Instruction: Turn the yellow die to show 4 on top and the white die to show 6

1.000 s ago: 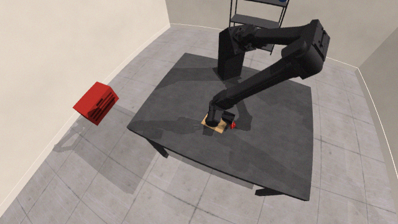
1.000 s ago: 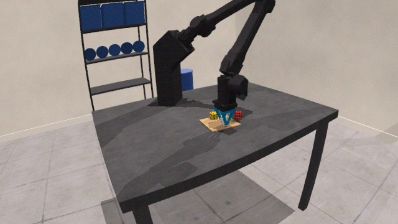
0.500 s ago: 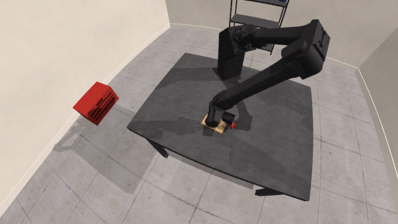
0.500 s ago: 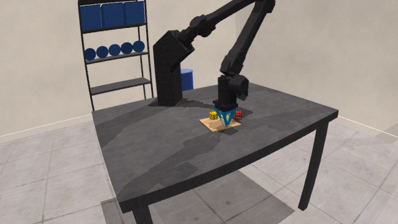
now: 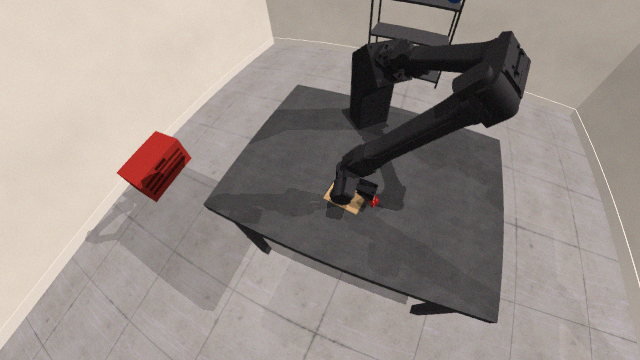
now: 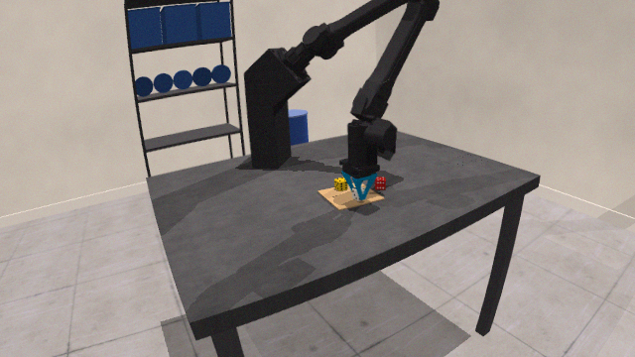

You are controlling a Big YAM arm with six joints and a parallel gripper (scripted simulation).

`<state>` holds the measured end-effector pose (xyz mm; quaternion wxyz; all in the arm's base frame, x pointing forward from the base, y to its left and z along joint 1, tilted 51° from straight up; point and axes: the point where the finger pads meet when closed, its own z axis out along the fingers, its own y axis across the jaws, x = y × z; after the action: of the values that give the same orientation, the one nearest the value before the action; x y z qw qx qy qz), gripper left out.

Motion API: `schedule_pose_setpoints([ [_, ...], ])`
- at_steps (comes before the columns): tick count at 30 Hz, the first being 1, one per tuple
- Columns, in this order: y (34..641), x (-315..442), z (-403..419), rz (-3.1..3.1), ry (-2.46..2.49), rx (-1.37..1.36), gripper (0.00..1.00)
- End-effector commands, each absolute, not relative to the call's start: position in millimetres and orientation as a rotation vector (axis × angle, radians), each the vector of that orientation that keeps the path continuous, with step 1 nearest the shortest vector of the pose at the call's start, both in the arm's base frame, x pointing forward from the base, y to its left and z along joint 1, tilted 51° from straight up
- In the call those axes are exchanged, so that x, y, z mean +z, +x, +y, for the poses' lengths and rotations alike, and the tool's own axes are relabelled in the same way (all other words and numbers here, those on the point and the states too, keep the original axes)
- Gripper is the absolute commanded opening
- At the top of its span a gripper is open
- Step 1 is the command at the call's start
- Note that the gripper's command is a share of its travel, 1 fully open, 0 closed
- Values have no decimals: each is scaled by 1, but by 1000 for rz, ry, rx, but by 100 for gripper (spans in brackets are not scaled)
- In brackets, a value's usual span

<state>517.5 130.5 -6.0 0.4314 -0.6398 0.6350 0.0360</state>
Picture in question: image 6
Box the peach flat mat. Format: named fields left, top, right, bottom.
left=317, top=186, right=385, bottom=210

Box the yellow die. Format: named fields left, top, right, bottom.
left=334, top=178, right=348, bottom=191

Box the red die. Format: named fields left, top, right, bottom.
left=375, top=178, right=386, bottom=189

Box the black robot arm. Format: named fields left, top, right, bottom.
left=278, top=0, right=440, bottom=166

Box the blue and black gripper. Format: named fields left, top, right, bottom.
left=339, top=144, right=380, bottom=200

